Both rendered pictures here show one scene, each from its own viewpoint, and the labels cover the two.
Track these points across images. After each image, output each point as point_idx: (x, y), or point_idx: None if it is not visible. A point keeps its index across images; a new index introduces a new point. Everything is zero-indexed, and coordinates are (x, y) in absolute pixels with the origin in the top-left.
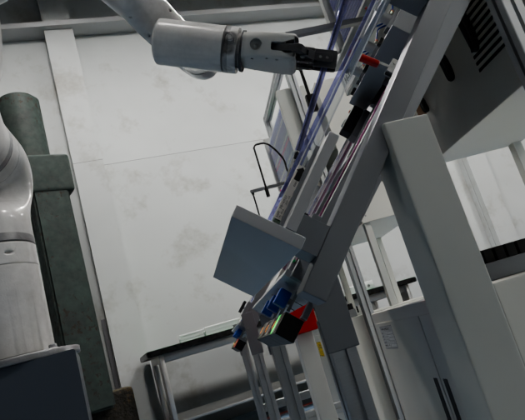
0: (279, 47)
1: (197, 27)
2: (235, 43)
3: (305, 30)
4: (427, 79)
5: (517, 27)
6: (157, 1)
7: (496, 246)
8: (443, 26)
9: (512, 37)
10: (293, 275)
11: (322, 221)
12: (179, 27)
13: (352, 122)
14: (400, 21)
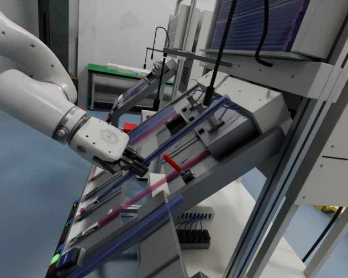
0: (100, 160)
1: (35, 107)
2: (66, 136)
3: (178, 53)
4: (198, 201)
5: (270, 202)
6: (11, 42)
7: (190, 238)
8: (233, 172)
9: (263, 201)
10: (57, 275)
11: (87, 256)
12: (15, 100)
13: (174, 125)
14: (213, 145)
